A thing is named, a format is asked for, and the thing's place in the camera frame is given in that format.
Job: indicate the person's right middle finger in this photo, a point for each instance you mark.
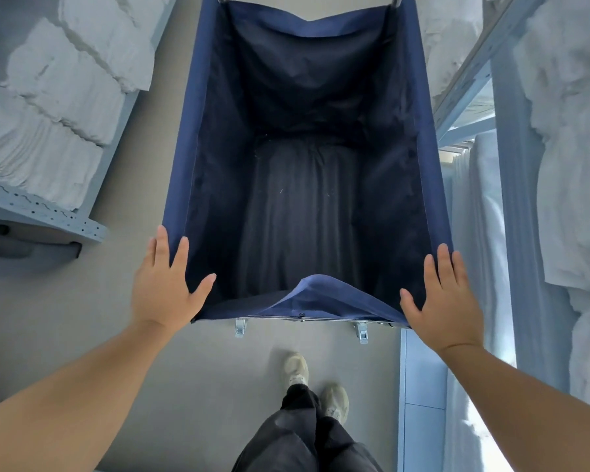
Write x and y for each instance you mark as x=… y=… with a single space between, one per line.
x=445 y=264

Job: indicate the stack of white folded towels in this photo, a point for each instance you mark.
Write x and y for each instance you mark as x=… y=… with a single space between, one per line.
x=66 y=88
x=120 y=34
x=34 y=157

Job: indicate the hanging white sheets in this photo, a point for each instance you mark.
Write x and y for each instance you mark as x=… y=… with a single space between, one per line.
x=482 y=240

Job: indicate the person's right forearm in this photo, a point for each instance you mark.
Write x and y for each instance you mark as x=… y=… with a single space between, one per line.
x=526 y=412

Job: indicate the person's left hand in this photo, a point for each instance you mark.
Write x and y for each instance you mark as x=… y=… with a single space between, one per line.
x=160 y=294

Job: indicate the person's left forearm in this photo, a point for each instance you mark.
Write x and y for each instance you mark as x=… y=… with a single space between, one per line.
x=69 y=403

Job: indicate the beige sneaker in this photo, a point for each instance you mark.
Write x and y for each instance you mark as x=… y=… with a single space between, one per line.
x=295 y=371
x=335 y=403

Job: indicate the pile of white fluffy linens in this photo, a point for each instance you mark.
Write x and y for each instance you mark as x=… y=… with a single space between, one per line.
x=575 y=142

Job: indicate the person's right thumb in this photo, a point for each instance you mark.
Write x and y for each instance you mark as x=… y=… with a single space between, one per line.
x=410 y=303

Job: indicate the black trousers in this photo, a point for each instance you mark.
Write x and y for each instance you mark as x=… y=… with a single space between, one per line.
x=300 y=442

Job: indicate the person's right hand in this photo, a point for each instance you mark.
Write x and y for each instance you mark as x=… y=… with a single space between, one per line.
x=447 y=314

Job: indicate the light blue metal shelf rack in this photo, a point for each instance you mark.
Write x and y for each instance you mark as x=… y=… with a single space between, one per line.
x=521 y=191
x=39 y=211

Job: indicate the blue fabric laundry cart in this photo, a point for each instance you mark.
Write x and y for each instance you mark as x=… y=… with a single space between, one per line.
x=300 y=167

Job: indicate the person's left thumb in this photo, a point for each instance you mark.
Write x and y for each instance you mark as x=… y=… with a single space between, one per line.
x=203 y=289

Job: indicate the stack of white folded linens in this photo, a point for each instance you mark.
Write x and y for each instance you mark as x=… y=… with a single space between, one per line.
x=447 y=39

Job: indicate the person's left middle finger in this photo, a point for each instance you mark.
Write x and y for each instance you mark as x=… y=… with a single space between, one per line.
x=163 y=246

